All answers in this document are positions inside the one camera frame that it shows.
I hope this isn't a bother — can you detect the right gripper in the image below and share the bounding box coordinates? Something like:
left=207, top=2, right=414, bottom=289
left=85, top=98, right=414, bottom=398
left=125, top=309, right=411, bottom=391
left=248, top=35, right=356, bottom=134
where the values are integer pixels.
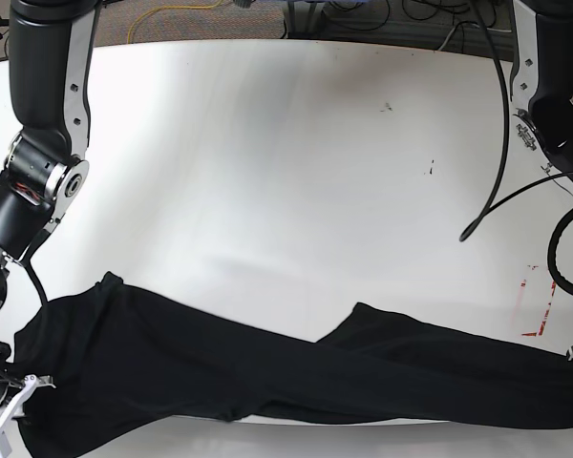
left=0, top=374, right=55, bottom=458

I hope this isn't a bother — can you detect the black graphic T-shirt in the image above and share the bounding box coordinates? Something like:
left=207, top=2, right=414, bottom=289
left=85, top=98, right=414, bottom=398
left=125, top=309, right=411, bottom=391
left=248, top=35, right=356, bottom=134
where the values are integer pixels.
left=13, top=273, right=573, bottom=457

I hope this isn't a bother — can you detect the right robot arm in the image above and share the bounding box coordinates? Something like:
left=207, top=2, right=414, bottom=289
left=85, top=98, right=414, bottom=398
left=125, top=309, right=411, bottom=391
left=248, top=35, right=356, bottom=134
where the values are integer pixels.
left=0, top=1, right=101, bottom=309

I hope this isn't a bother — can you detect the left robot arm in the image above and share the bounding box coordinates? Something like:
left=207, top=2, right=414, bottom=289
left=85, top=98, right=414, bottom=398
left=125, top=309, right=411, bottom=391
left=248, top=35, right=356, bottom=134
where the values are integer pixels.
left=510, top=1, right=573, bottom=297

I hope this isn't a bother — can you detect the red tape rectangle marking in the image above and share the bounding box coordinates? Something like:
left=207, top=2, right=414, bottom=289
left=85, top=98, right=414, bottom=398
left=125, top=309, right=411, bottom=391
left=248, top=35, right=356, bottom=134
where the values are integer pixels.
left=512, top=264, right=556, bottom=338

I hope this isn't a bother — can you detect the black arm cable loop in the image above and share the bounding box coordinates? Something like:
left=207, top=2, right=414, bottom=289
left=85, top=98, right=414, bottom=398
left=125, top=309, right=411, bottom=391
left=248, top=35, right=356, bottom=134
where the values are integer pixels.
left=457, top=0, right=573, bottom=243
left=26, top=257, right=50, bottom=306

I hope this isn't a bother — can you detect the black arm cable loop left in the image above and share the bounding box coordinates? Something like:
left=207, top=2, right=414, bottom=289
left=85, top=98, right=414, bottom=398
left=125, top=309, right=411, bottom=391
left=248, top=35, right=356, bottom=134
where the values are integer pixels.
left=457, top=0, right=573, bottom=243

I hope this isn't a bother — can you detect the yellow floor cable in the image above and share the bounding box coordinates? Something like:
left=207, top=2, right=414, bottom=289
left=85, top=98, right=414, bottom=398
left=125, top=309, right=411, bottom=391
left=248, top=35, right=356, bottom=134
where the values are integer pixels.
left=127, top=0, right=221, bottom=45

